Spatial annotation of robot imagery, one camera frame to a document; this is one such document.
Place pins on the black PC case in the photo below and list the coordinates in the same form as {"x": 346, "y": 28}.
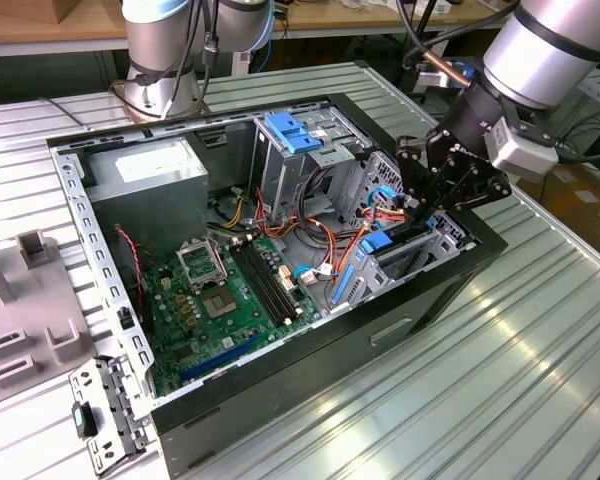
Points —
{"x": 330, "y": 360}

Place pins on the green motherboard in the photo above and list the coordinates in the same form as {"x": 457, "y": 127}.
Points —
{"x": 247, "y": 305}

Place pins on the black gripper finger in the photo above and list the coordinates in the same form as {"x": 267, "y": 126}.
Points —
{"x": 475, "y": 190}
{"x": 411, "y": 170}

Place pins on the black RAM slot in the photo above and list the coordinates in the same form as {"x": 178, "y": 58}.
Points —
{"x": 280, "y": 282}
{"x": 256, "y": 282}
{"x": 264, "y": 282}
{"x": 272, "y": 282}

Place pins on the black tripod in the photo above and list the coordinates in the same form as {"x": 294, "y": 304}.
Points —
{"x": 409, "y": 80}

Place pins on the grey power supply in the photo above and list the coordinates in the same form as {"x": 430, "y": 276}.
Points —
{"x": 150, "y": 210}

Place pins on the large cardboard box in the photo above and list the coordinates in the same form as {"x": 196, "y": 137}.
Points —
{"x": 580, "y": 210}

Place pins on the blue plastic drive latch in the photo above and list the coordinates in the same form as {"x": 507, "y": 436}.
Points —
{"x": 290, "y": 135}

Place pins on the grey parts rack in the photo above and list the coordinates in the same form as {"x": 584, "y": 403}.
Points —
{"x": 40, "y": 300}

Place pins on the grey metal disk bay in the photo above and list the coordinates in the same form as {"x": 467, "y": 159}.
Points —
{"x": 450, "y": 240}

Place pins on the wooden desk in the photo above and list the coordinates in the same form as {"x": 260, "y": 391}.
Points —
{"x": 320, "y": 20}

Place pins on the blue expansion slot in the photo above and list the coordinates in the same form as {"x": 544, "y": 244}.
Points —
{"x": 220, "y": 358}

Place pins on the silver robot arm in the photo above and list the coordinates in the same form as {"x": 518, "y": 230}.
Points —
{"x": 540, "y": 55}

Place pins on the CPU socket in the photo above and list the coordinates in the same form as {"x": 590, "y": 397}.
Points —
{"x": 219, "y": 304}

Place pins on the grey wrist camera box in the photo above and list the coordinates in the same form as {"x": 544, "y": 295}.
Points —
{"x": 520, "y": 155}

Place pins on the metal card retention bracket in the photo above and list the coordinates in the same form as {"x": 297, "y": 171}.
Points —
{"x": 112, "y": 395}

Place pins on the grey optical drive cage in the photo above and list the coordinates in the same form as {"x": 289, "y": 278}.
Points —
{"x": 285, "y": 180}

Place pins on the black case fan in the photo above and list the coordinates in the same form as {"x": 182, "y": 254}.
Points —
{"x": 149, "y": 315}

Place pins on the hard disk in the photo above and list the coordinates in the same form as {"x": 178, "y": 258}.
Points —
{"x": 377, "y": 245}

